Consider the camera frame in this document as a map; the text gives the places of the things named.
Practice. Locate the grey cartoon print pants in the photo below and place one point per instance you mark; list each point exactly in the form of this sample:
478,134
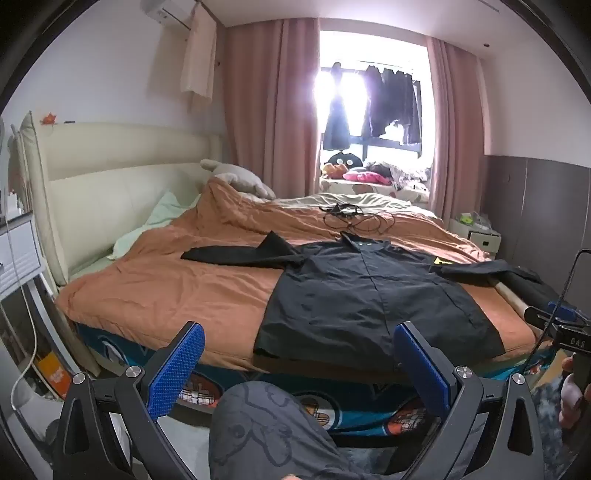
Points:
268,438

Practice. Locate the white nightstand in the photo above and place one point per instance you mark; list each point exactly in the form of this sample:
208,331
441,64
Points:
482,240

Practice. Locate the patterned clothes pile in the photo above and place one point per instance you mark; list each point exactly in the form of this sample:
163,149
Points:
406,175

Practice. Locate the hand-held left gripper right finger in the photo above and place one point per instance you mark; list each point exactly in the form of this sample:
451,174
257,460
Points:
422,364

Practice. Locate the black shirt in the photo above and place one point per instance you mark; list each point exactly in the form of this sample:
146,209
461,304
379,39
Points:
351,286

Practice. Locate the grey shaggy rug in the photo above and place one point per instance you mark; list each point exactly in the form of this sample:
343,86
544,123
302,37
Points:
549,424

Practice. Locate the white air conditioner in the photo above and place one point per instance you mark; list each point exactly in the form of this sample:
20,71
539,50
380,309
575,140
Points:
168,11

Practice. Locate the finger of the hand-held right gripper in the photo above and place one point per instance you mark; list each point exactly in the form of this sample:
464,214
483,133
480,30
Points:
538,316

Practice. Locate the orange plush toy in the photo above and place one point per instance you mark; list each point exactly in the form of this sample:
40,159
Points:
332,170

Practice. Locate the cream hanging cloth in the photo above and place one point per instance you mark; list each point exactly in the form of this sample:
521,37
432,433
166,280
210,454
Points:
198,69

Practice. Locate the pink cloth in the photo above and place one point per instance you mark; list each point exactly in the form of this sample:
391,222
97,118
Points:
367,177

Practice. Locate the black plush toy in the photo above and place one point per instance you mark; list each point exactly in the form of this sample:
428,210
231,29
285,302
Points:
344,159

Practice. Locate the person's right hand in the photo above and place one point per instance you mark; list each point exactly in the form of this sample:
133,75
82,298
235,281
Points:
572,401

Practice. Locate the grey plush toy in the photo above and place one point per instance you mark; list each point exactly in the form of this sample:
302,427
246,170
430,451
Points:
244,180

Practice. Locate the green small item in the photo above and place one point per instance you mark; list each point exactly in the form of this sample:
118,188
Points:
468,218

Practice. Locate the black folded cloth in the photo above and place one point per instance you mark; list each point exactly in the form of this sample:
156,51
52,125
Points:
535,290

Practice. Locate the pink curtain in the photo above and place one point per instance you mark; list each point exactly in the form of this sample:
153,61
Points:
455,138
272,115

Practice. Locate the white drawer table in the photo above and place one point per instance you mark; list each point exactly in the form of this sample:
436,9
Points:
18,249

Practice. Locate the small orange toy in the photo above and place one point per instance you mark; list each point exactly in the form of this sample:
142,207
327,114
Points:
48,119

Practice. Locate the pale green pillow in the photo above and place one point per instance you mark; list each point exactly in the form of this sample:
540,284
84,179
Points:
152,221

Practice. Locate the dark hanging jacket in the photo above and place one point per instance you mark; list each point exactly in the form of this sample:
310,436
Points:
336,120

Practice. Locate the dark hanging garments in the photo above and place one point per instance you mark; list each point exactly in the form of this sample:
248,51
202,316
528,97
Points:
392,106

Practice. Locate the cream bed headboard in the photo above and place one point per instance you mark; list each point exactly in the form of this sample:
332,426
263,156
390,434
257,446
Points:
115,184

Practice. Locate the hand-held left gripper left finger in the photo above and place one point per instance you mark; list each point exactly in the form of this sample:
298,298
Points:
178,364

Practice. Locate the orange box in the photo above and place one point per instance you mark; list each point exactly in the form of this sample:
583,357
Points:
51,374

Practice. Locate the orange duvet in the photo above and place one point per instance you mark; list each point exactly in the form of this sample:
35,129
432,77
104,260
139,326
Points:
184,286

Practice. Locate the yellow tag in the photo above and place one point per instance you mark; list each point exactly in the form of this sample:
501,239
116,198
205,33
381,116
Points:
439,262

